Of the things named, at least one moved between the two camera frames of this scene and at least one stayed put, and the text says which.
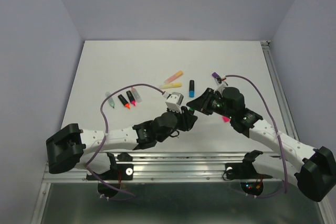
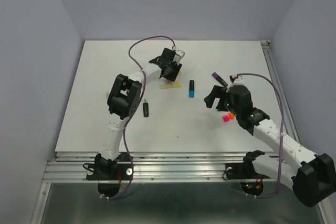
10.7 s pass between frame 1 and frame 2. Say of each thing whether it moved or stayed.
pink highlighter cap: stayed
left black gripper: moved
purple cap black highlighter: stayed
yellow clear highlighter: stayed
